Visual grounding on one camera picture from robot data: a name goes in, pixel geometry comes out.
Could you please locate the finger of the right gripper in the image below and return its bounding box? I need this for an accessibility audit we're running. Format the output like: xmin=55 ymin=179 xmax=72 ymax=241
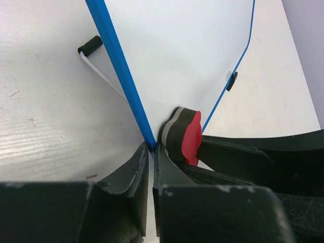
xmin=197 ymin=130 xmax=323 ymax=192
xmin=178 ymin=164 xmax=323 ymax=238

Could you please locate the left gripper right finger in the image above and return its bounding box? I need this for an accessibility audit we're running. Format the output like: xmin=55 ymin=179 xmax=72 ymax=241
xmin=153 ymin=144 xmax=295 ymax=242

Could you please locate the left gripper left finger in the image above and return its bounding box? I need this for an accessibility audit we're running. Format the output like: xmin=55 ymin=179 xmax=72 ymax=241
xmin=1 ymin=143 xmax=149 ymax=242

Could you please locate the red bone-shaped eraser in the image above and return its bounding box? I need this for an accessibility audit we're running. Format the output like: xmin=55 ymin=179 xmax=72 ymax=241
xmin=158 ymin=106 xmax=202 ymax=167

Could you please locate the blue framed whiteboard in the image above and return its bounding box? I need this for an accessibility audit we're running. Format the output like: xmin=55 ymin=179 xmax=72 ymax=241
xmin=87 ymin=1 xmax=255 ymax=150

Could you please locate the right black whiteboard foot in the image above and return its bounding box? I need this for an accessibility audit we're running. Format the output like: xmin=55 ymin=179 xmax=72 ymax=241
xmin=226 ymin=71 xmax=238 ymax=92

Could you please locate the black whiteboard foot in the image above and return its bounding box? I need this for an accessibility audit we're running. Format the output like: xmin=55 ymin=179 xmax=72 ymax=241
xmin=77 ymin=35 xmax=103 ymax=57
xmin=226 ymin=71 xmax=238 ymax=92

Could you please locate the left black whiteboard foot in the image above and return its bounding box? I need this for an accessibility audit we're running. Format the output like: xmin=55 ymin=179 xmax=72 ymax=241
xmin=77 ymin=35 xmax=103 ymax=57

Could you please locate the white wire whiteboard stand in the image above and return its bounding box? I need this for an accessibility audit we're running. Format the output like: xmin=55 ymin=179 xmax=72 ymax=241
xmin=79 ymin=51 xmax=128 ymax=103

